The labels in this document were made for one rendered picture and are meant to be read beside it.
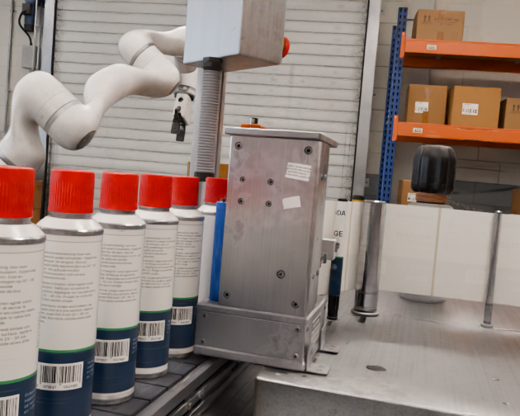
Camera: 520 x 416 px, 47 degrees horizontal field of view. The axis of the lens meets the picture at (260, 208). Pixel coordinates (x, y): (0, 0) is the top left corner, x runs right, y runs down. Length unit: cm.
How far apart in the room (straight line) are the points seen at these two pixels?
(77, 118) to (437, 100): 379
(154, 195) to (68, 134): 101
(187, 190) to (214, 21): 46
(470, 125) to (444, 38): 71
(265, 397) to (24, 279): 33
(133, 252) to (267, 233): 18
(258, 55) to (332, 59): 462
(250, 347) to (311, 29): 513
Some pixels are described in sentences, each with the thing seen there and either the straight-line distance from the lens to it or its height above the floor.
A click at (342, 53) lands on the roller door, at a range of 564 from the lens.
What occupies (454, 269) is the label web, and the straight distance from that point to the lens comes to 102.
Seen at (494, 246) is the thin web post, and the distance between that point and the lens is 101.
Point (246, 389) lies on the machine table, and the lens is 76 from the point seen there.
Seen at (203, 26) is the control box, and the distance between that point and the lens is 109.
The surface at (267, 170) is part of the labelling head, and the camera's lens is 65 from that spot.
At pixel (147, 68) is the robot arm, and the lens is 188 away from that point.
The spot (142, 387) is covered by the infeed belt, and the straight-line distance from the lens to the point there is 61.
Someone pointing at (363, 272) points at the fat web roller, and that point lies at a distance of 98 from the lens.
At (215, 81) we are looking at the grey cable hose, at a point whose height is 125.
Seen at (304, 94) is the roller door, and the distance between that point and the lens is 558.
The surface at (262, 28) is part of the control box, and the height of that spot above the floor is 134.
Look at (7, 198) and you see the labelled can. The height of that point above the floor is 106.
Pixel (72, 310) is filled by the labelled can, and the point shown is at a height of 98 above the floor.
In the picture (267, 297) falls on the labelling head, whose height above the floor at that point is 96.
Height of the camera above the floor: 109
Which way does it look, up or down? 3 degrees down
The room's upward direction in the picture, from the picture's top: 5 degrees clockwise
